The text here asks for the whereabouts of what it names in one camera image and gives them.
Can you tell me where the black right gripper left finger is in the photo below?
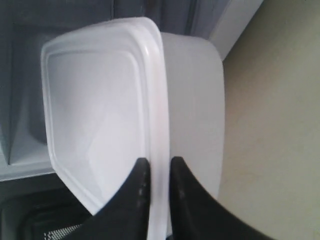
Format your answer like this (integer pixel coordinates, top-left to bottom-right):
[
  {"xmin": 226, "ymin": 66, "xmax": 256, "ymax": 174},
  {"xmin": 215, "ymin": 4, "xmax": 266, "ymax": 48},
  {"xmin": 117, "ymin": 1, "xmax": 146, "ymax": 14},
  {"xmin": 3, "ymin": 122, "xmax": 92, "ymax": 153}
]
[{"xmin": 64, "ymin": 158, "xmax": 151, "ymax": 240}]

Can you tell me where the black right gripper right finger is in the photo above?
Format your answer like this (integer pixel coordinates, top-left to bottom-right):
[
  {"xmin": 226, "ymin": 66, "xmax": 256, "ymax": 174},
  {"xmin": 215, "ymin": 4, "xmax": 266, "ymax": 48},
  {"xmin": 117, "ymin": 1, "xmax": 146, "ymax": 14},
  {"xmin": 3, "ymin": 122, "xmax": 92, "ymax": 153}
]
[{"xmin": 169, "ymin": 156, "xmax": 278, "ymax": 240}]

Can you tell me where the white microwave door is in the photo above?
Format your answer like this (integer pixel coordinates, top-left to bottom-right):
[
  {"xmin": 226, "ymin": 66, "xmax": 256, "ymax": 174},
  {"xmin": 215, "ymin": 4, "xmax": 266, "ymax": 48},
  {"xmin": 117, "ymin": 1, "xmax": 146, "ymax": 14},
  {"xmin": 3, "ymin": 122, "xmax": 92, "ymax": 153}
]
[{"xmin": 0, "ymin": 173, "xmax": 92, "ymax": 240}]

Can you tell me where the translucent plastic food container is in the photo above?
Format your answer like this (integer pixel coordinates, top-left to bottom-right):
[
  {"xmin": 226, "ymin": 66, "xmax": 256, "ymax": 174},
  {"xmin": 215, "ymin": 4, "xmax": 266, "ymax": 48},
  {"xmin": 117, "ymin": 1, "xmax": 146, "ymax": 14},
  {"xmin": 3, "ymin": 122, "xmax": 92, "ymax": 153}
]
[{"xmin": 40, "ymin": 17, "xmax": 225, "ymax": 240}]

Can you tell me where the white Midea microwave oven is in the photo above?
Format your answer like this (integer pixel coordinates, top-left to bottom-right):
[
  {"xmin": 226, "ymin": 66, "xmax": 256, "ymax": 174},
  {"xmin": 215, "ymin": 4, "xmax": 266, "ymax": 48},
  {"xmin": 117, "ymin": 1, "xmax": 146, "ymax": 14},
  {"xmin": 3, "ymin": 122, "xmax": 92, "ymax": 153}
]
[{"xmin": 0, "ymin": 0, "xmax": 262, "ymax": 181}]

